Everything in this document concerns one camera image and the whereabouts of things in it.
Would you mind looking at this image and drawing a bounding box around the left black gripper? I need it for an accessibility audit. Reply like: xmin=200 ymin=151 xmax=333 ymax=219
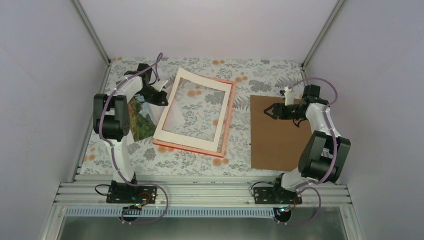
xmin=137 ymin=85 xmax=168 ymax=106

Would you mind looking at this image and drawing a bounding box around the white mat board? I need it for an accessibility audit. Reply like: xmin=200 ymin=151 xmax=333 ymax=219
xmin=153 ymin=68 xmax=232 ymax=152

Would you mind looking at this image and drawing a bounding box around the landscape photo print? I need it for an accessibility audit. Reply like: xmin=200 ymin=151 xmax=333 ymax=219
xmin=113 ymin=76 xmax=156 ymax=142

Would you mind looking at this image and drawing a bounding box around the red picture frame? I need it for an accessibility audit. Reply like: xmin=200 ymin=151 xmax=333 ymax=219
xmin=152 ymin=76 xmax=237 ymax=158

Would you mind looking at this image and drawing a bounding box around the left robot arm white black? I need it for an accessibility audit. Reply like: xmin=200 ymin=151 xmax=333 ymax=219
xmin=93 ymin=62 xmax=169 ymax=203

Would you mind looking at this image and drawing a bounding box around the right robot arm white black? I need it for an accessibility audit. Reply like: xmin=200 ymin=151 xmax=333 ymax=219
xmin=263 ymin=84 xmax=351 ymax=204

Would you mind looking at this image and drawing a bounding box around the brown backing board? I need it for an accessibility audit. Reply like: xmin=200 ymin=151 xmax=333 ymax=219
xmin=250 ymin=95 xmax=312 ymax=172

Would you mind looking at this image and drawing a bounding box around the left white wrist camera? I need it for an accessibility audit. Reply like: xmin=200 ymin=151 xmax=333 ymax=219
xmin=151 ymin=79 xmax=169 ymax=92

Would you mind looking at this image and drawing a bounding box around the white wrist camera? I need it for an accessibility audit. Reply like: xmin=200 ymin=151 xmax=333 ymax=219
xmin=151 ymin=79 xmax=169 ymax=92
xmin=280 ymin=87 xmax=295 ymax=106

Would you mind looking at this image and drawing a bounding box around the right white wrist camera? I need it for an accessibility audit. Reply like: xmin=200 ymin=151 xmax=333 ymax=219
xmin=280 ymin=87 xmax=295 ymax=106

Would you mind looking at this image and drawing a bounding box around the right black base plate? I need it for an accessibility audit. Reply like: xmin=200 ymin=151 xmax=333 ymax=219
xmin=253 ymin=186 xmax=303 ymax=205

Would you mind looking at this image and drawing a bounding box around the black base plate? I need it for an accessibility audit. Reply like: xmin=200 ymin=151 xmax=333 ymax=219
xmin=253 ymin=186 xmax=303 ymax=205
xmin=106 ymin=185 xmax=157 ymax=205

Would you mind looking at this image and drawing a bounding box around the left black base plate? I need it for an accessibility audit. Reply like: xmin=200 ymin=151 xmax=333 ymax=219
xmin=106 ymin=185 xmax=157 ymax=205

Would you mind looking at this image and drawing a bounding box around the aluminium rail base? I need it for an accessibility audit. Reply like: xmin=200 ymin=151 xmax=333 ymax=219
xmin=53 ymin=174 xmax=353 ymax=207

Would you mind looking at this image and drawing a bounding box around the grey slotted cable duct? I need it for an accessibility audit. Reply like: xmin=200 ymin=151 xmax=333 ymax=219
xmin=64 ymin=206 xmax=275 ymax=219

